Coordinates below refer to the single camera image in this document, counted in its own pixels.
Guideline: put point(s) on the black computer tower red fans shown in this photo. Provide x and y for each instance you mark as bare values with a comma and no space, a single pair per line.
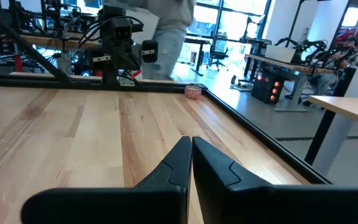
267,88

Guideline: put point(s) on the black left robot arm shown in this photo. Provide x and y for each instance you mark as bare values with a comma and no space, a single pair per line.
110,76

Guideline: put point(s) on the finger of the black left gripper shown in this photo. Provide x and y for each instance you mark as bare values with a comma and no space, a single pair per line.
135,57
123,59

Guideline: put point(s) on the wooden work table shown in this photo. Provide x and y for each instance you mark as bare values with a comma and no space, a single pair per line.
291,66

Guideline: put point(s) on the person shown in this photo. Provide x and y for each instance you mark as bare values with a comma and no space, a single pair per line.
346,56
169,46

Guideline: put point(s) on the wooden office desk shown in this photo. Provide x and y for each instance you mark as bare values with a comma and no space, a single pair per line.
353,109

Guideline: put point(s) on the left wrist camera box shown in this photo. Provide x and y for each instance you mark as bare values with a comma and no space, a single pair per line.
121,29

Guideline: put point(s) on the black office chair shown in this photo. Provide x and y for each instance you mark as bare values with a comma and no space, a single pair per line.
218,46

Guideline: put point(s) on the black robot with green lights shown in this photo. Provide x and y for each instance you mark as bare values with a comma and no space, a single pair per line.
309,46

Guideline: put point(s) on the white box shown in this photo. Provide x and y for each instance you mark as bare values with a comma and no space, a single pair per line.
280,53

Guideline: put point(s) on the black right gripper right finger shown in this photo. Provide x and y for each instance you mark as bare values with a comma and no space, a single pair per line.
259,205

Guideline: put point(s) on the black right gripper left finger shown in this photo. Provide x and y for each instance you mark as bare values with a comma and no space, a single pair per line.
120,205

